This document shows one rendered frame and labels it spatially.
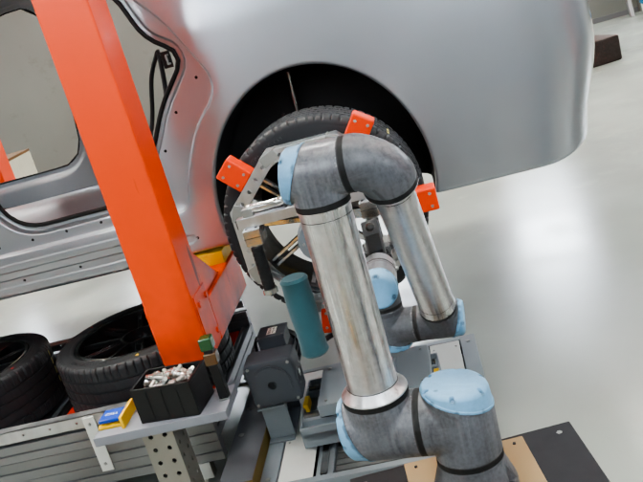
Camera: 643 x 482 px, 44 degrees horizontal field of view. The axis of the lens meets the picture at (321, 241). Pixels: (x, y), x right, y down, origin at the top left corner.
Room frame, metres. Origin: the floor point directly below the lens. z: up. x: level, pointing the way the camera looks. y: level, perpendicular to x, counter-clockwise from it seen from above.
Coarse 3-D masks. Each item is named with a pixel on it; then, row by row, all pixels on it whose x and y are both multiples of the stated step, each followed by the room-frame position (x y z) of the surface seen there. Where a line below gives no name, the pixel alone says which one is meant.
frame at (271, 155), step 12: (336, 132) 2.39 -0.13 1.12; (288, 144) 2.40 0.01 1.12; (264, 156) 2.39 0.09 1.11; (276, 156) 2.39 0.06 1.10; (264, 168) 2.40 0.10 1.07; (252, 180) 2.41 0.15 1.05; (252, 192) 2.41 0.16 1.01; (240, 204) 2.43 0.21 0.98; (240, 216) 2.41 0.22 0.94; (240, 240) 2.42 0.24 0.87; (252, 252) 2.42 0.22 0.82; (252, 264) 2.44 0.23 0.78; (396, 264) 2.35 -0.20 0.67; (252, 276) 2.42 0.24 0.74; (276, 276) 2.45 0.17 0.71
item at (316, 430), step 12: (432, 360) 2.64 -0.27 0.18; (432, 372) 2.62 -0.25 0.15; (312, 384) 2.79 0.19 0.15; (312, 396) 2.69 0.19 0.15; (312, 408) 2.61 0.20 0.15; (312, 420) 2.49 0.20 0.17; (324, 420) 2.48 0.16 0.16; (300, 432) 2.44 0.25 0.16; (312, 432) 2.44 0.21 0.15; (324, 432) 2.43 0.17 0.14; (336, 432) 2.42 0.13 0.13; (312, 444) 2.44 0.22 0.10; (324, 444) 2.43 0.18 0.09
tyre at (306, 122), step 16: (304, 112) 2.57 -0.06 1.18; (320, 112) 2.52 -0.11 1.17; (336, 112) 2.52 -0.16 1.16; (272, 128) 2.51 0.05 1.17; (288, 128) 2.47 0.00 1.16; (304, 128) 2.46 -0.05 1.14; (320, 128) 2.45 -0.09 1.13; (336, 128) 2.44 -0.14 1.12; (384, 128) 2.52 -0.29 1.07; (256, 144) 2.49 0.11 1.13; (272, 144) 2.48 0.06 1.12; (400, 144) 2.48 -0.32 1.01; (240, 160) 2.51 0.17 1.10; (256, 160) 2.49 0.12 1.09; (240, 192) 2.50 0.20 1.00; (224, 208) 2.52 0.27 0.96; (240, 256) 2.51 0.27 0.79; (400, 272) 2.43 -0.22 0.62
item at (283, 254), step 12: (264, 180) 2.51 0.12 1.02; (276, 192) 2.50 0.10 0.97; (360, 216) 2.47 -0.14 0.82; (276, 240) 2.71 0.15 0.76; (276, 252) 2.61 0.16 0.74; (288, 252) 2.51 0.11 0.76; (276, 264) 2.52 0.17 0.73; (288, 264) 2.60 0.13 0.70; (300, 264) 2.65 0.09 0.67; (312, 264) 2.68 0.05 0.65; (312, 276) 2.50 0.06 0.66; (312, 288) 2.48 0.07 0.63
